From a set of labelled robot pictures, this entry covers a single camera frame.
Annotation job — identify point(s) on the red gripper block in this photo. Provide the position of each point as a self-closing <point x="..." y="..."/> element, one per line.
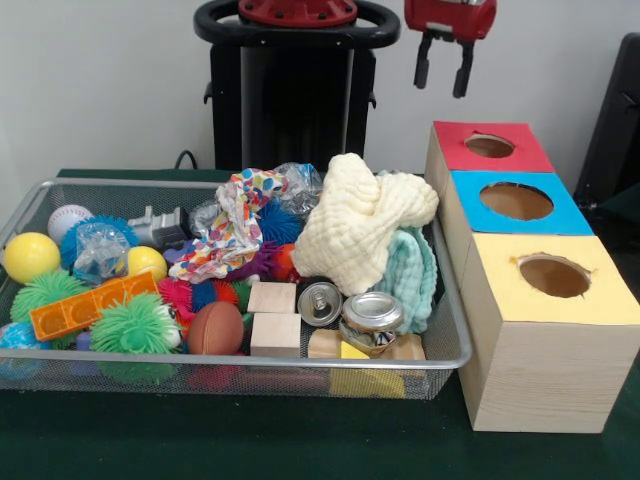
<point x="450" y="17"/>

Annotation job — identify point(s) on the cream knitted cloth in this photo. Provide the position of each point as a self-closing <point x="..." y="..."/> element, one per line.
<point x="360" y="225"/>

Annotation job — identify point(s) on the mint green quilted cloth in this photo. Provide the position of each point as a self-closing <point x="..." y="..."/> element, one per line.
<point x="415" y="285"/>

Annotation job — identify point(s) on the colourful dotted cloth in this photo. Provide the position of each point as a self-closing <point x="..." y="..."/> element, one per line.
<point x="235" y="230"/>

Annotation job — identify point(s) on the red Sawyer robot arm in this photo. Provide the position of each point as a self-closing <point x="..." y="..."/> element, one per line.
<point x="295" y="12"/>

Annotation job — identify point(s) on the wooden box with three holes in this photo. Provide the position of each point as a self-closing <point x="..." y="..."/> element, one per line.
<point x="545" y="380"/>

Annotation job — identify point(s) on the black flat panel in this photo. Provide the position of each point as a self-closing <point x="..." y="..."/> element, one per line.
<point x="615" y="125"/>

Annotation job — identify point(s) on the dark green table cloth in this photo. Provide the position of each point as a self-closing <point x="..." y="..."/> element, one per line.
<point x="250" y="440"/>
<point x="627" y="197"/>

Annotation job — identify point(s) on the pale wooden cube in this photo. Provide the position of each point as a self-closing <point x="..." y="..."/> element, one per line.
<point x="272" y="297"/>
<point x="275" y="335"/>

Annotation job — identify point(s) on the brown toy football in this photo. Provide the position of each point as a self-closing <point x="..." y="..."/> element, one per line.
<point x="216" y="327"/>

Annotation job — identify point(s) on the green spiky ball with eyes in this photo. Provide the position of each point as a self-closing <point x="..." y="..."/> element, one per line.
<point x="135" y="327"/>

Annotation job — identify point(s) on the white baseball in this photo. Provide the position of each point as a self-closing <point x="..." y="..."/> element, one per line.
<point x="67" y="220"/>

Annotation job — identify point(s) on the orange building block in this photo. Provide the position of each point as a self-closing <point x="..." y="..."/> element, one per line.
<point x="95" y="302"/>

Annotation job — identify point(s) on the yellow ball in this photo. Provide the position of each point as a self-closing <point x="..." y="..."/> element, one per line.
<point x="31" y="257"/>

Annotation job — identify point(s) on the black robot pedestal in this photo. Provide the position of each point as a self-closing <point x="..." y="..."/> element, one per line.
<point x="290" y="100"/>

